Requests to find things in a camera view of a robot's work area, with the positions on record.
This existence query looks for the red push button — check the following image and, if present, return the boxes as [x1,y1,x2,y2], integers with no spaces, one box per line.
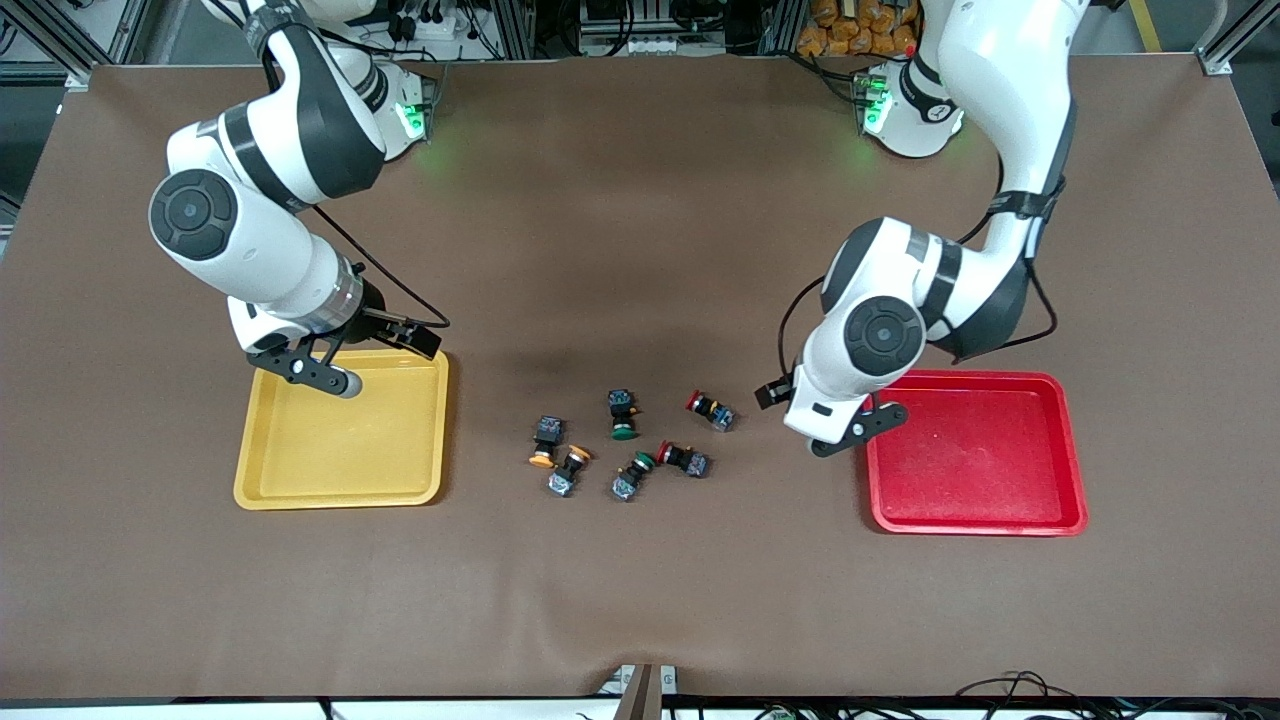
[685,390,738,433]
[656,441,711,478]

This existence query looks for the yellow push button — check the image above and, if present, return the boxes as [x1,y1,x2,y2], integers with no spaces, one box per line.
[547,446,592,498]
[528,415,564,469]

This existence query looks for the yellow plastic tray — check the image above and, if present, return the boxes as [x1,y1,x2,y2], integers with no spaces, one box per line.
[235,348,451,511]

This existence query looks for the brown table mat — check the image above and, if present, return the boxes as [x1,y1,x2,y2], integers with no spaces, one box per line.
[0,55,1280,701]

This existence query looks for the red plastic tray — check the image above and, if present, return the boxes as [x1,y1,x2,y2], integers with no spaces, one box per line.
[864,369,1089,537]

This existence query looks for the white power strip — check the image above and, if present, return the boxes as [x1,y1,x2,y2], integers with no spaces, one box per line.
[395,10,461,43]

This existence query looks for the orange packed bags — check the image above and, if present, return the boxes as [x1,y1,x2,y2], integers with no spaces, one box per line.
[797,0,921,58]

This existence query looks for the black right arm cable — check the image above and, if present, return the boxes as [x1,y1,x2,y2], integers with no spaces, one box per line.
[305,200,451,331]

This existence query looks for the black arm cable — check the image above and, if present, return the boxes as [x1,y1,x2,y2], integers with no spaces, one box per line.
[305,200,451,331]
[778,150,1061,386]

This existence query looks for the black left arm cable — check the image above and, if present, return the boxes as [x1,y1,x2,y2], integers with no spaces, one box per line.
[778,150,1061,386]

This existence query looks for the black right camera mount bracket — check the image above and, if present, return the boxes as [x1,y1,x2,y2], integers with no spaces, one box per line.
[246,338,346,396]

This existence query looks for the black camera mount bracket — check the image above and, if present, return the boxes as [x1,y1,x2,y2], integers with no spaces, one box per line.
[808,402,910,459]
[246,338,346,396]

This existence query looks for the black left camera mount bracket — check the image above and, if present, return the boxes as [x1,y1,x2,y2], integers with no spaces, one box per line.
[808,402,910,459]

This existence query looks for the aluminium frame strut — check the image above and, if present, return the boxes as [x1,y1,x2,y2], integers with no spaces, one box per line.
[495,0,538,59]
[763,0,807,56]
[0,0,101,91]
[1195,0,1263,77]

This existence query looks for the metal table edge bracket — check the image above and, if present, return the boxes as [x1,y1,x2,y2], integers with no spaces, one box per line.
[598,663,681,720]

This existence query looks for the black floor cables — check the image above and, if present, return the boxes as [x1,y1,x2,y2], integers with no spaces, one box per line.
[950,670,1280,720]

